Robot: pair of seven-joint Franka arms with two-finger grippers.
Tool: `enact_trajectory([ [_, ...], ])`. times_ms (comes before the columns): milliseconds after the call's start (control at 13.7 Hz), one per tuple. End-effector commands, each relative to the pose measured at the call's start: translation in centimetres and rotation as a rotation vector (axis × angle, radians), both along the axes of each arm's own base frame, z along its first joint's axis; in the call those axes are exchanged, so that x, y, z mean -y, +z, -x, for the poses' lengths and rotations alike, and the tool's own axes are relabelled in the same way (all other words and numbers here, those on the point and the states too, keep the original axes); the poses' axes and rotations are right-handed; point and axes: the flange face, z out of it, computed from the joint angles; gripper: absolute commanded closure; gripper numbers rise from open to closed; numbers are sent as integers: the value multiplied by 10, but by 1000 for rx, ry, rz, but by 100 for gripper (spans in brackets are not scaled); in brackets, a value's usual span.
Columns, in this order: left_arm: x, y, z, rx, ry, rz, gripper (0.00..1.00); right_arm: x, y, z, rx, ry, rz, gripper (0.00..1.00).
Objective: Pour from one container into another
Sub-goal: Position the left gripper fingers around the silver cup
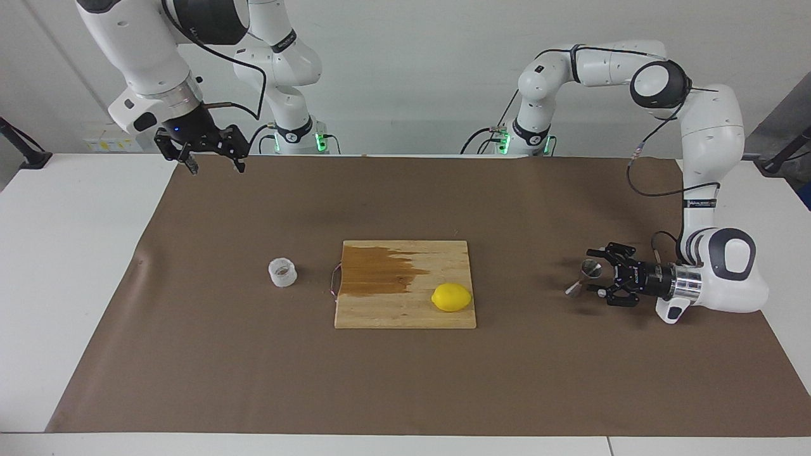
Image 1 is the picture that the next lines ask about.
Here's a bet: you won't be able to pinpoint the steel double jigger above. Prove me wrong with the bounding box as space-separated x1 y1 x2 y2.
565 259 604 298

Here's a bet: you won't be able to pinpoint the brown paper table mat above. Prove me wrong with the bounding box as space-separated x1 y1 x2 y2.
46 154 811 438

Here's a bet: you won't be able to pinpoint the black right base cables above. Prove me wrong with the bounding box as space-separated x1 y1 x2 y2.
246 123 276 155

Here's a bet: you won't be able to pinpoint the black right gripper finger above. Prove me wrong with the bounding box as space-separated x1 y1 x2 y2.
155 132 199 175
215 125 248 174

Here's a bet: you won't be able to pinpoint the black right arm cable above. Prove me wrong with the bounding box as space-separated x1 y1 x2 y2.
162 0 267 121

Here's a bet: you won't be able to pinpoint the black base cables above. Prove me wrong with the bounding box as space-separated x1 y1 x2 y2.
461 94 517 155
246 123 276 155

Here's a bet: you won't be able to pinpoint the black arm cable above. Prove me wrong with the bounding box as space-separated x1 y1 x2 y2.
162 0 267 121
570 43 723 263

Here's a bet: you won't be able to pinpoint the black clamp stand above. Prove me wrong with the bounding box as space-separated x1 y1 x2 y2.
0 117 53 170
760 125 811 177

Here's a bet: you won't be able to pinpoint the yellow lemon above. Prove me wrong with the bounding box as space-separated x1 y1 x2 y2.
431 282 474 313

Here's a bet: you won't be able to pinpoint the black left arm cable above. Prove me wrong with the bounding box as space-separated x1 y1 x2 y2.
570 43 723 263

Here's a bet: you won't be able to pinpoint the wooden cutting board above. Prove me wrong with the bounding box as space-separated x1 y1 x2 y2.
331 239 477 330

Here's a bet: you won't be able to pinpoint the white wall socket box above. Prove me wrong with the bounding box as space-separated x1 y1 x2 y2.
82 122 145 153

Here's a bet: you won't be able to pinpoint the clear plastic cup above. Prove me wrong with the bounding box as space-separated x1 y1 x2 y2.
268 256 298 288

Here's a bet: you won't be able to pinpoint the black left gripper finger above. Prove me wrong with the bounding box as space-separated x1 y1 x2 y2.
588 282 639 309
586 242 636 268

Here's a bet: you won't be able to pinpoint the black left base cables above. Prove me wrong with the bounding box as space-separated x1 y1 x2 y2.
461 94 517 155

